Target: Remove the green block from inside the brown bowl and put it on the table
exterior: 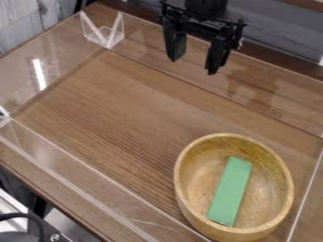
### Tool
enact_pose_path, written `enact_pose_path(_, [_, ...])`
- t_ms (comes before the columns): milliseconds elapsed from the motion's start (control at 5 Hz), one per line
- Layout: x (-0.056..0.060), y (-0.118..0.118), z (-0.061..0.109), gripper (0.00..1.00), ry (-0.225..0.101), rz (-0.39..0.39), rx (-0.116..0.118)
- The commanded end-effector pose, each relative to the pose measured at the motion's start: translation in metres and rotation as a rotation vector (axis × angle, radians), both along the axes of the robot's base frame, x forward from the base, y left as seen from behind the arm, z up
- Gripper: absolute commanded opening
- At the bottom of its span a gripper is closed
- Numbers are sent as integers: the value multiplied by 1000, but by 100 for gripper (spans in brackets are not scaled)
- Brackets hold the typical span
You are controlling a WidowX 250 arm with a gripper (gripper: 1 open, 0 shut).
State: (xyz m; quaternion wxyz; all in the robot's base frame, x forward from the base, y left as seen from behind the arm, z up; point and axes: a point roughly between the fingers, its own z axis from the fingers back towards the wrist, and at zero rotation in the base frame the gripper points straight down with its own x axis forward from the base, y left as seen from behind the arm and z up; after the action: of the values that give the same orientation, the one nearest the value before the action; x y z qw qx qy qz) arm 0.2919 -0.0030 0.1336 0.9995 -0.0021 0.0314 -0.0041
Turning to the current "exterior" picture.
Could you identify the clear acrylic tray wall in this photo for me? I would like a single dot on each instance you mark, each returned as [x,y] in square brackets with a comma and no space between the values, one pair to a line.
[98,119]

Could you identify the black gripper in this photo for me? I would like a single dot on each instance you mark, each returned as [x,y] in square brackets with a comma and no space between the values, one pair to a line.
[202,18]

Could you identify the green rectangular block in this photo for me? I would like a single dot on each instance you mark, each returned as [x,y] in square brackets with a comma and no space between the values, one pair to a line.
[228,196]

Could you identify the brown wooden bowl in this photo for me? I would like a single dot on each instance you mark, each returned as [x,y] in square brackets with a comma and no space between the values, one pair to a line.
[269,193]

